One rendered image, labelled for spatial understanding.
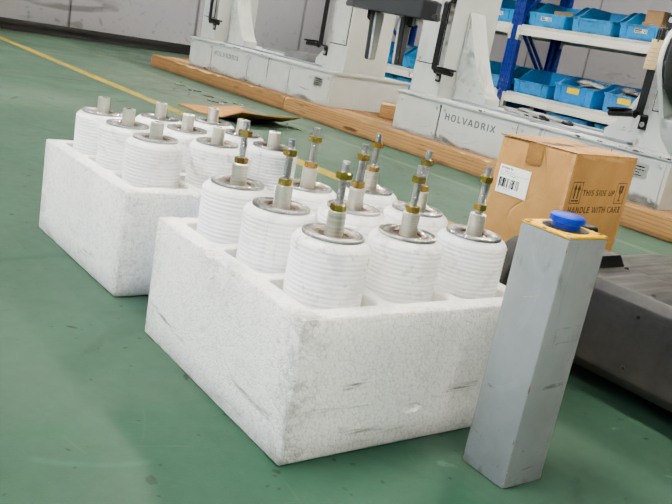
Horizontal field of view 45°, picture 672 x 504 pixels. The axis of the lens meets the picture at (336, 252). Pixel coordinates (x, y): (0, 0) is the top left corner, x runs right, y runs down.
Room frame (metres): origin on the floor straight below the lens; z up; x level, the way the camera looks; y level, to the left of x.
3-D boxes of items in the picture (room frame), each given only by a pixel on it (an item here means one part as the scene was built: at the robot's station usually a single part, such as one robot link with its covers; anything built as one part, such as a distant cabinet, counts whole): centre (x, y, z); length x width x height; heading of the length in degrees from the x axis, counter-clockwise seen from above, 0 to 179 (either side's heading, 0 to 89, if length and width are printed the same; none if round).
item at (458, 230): (1.06, -0.18, 0.25); 0.08 x 0.08 x 0.01
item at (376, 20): (1.09, 0.01, 0.48); 0.03 x 0.02 x 0.06; 162
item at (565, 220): (0.90, -0.25, 0.32); 0.04 x 0.04 x 0.02
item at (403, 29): (1.08, -0.04, 0.48); 0.03 x 0.02 x 0.06; 162
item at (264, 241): (1.01, 0.08, 0.16); 0.10 x 0.10 x 0.18
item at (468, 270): (1.06, -0.18, 0.16); 0.10 x 0.10 x 0.18
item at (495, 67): (7.22, -1.14, 0.36); 0.50 x 0.38 x 0.21; 130
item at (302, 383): (1.08, -0.01, 0.09); 0.39 x 0.39 x 0.18; 38
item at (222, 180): (1.10, 0.15, 0.25); 0.08 x 0.08 x 0.01
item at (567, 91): (6.49, -1.74, 0.36); 0.50 x 0.38 x 0.21; 131
